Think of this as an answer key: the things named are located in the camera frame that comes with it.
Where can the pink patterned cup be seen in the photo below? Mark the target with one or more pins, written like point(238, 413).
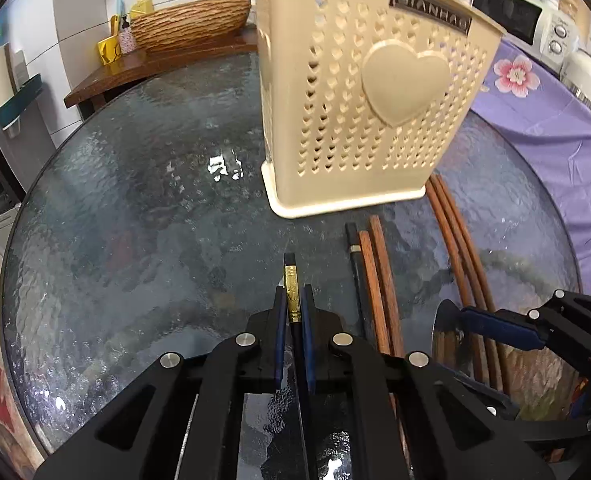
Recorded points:
point(126, 41)

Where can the white kettle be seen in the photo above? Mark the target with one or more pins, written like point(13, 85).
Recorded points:
point(583, 75)

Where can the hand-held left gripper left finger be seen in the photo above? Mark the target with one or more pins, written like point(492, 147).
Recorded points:
point(280, 340)

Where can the yellow soap dispenser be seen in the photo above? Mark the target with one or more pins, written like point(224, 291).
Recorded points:
point(141, 7)

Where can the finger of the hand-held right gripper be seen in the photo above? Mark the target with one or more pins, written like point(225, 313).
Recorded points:
point(505, 327)
point(565, 427)

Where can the black chopstick with gold band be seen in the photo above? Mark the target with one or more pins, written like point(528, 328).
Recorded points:
point(291, 290)

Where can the wooden countertop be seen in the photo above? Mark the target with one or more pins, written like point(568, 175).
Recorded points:
point(140, 67)

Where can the purple floral cloth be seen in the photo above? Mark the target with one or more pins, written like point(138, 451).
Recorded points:
point(545, 140)

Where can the wooden basin sink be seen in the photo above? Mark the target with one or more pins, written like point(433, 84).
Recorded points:
point(190, 22)

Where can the brown wooden chopstick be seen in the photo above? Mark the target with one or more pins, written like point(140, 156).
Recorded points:
point(464, 240)
point(386, 280)
point(373, 290)
point(454, 240)
point(444, 240)

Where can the beige perforated utensil holder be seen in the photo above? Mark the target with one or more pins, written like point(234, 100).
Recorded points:
point(345, 125)

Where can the teal wall shelf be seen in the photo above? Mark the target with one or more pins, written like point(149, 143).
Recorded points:
point(20, 100)

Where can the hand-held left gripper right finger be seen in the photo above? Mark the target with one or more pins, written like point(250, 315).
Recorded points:
point(309, 345)

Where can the yellow plastic holder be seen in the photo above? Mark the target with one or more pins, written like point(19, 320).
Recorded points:
point(109, 50)

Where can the microwave oven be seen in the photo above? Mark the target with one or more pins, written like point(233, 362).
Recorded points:
point(505, 10)

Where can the black chopstick with silver band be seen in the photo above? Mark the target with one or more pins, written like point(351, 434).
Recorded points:
point(354, 260)

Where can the white red-patterned cloth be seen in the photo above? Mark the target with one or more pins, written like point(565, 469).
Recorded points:
point(5, 410)

